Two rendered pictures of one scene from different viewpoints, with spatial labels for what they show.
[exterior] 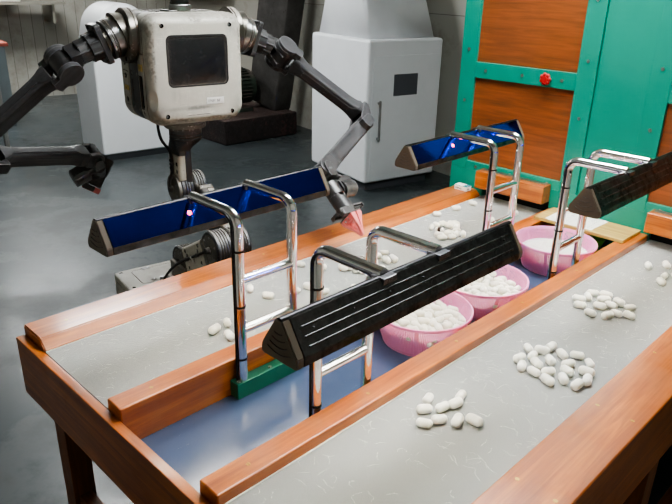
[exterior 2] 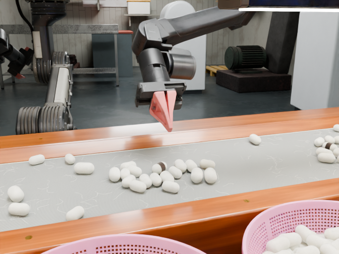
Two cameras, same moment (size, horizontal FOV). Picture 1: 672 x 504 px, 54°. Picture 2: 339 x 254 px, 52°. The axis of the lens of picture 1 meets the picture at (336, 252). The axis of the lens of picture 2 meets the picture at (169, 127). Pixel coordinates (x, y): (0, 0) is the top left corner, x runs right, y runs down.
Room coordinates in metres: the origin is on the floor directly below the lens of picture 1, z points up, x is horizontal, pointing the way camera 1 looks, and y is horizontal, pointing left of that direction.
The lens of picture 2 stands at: (1.37, -0.39, 1.02)
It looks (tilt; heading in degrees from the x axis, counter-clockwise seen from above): 17 degrees down; 28
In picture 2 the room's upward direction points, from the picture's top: straight up
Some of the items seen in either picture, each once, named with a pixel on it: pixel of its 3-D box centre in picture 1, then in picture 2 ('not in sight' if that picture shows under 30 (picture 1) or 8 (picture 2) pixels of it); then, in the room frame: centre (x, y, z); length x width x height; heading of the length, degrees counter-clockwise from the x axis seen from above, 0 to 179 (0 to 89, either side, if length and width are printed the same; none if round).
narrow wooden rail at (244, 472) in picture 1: (497, 334); not in sight; (1.52, -0.43, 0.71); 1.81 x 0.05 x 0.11; 136
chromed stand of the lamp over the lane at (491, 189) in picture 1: (479, 199); not in sight; (2.08, -0.47, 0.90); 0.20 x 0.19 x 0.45; 136
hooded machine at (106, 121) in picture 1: (124, 79); (180, 48); (6.14, 1.96, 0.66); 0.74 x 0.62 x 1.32; 124
